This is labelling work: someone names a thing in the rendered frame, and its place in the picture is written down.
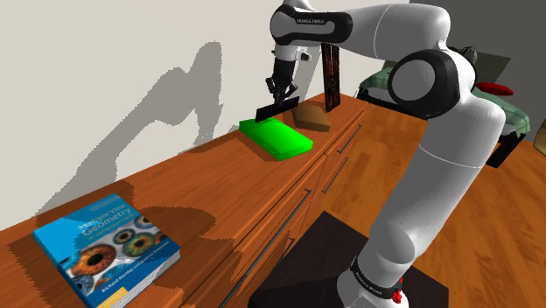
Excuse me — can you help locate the blue book with eye pictures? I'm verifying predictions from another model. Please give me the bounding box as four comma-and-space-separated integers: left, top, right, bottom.
31, 192, 182, 308

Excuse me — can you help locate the green plaid sofa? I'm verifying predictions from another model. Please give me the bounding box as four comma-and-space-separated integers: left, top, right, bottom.
357, 45, 532, 169

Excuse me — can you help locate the brown flat box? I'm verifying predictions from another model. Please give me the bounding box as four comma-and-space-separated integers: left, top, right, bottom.
291, 104, 333, 133

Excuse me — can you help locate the dark red upright book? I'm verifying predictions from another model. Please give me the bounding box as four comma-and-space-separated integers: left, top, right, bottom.
320, 42, 342, 114

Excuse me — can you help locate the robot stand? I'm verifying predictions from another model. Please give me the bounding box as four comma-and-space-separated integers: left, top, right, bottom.
247, 211, 450, 308

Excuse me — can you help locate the green book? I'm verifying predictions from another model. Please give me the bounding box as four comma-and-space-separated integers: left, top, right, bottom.
238, 116, 315, 162

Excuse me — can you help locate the black thin rectangular slab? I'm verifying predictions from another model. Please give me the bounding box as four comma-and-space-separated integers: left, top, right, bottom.
255, 95, 301, 123

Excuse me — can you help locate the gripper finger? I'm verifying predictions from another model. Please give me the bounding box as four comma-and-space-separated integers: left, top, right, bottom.
279, 82, 299, 105
265, 76, 280, 103

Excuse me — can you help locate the wooden chest of drawers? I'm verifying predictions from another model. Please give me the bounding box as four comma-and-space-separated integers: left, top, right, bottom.
0, 93, 370, 308

